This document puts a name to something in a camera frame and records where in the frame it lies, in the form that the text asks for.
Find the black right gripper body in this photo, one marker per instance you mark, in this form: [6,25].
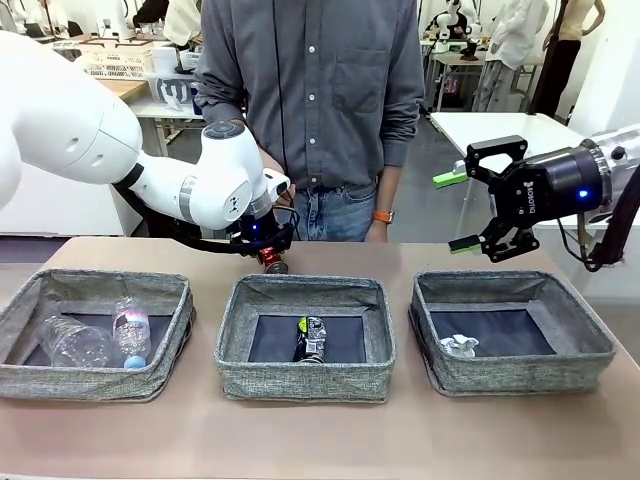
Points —
[550,187]

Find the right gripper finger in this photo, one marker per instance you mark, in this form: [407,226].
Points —
[510,242]
[480,152]

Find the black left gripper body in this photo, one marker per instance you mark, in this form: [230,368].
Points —
[260,227]

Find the crushed red can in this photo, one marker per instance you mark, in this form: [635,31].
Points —
[272,260]

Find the crushed black green can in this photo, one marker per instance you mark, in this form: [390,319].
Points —
[311,340]

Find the pink label plastic bottle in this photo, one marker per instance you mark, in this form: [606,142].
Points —
[132,332]

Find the large clear plastic bottle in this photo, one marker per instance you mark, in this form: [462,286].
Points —
[75,345]

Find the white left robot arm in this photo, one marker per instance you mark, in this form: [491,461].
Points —
[65,125]

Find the person's left forearm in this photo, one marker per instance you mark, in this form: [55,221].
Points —
[389,190]

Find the person's right forearm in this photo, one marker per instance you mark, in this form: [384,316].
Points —
[271,161]

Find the person's right hand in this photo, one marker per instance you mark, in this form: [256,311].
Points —
[286,198]

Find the person's left hand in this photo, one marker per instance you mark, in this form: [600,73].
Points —
[382,234]

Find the blue jeans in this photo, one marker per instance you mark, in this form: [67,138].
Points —
[330,215]

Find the white background workbench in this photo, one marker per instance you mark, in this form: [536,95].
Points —
[457,62]

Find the person in white clothes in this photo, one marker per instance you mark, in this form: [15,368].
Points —
[505,50]

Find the small white background robot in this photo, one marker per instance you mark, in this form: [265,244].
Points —
[452,22]

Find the grey fabric basket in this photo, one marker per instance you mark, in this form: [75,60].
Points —
[300,387]
[520,377]
[75,385]

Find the low white table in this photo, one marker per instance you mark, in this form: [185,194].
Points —
[165,111]

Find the clear storage box with logo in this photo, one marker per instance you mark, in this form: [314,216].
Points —
[172,90]

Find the grey button shirt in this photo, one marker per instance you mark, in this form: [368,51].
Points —
[320,75]

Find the white round container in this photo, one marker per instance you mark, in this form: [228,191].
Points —
[164,60]

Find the wooden table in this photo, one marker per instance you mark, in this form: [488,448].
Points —
[125,87]

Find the white perforated crate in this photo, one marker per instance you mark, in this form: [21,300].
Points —
[120,64]

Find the background person in white top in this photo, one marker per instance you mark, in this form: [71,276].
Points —
[182,20]

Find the background person in dark top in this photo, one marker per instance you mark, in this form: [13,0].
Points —
[150,12]

